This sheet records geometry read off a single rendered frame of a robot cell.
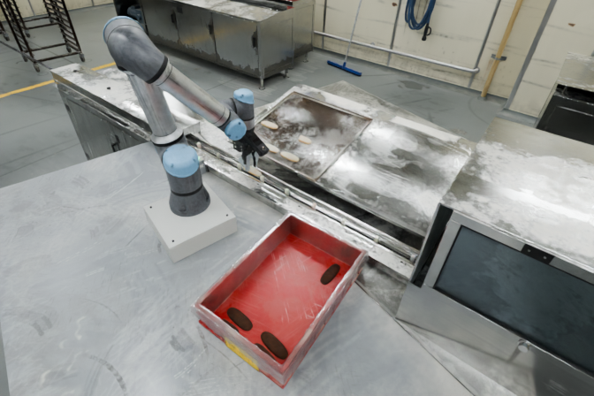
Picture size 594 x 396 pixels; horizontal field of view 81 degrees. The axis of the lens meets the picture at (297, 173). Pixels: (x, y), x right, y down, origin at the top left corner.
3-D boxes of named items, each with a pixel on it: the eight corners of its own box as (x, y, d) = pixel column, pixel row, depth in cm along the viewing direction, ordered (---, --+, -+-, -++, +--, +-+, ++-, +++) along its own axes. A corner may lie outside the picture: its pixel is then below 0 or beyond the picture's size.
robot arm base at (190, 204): (182, 223, 125) (178, 202, 119) (162, 201, 134) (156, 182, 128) (217, 203, 134) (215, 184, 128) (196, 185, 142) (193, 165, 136)
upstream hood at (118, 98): (54, 80, 230) (49, 68, 225) (81, 72, 242) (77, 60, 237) (172, 148, 172) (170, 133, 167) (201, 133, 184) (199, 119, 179)
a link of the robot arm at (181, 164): (173, 197, 121) (165, 166, 113) (164, 176, 131) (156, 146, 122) (207, 187, 126) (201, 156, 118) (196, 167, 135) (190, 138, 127)
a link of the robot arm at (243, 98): (228, 89, 135) (248, 86, 138) (231, 115, 141) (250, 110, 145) (235, 97, 129) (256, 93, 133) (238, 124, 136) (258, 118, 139)
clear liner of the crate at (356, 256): (193, 323, 103) (187, 305, 97) (288, 226, 136) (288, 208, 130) (284, 396, 89) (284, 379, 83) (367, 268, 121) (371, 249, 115)
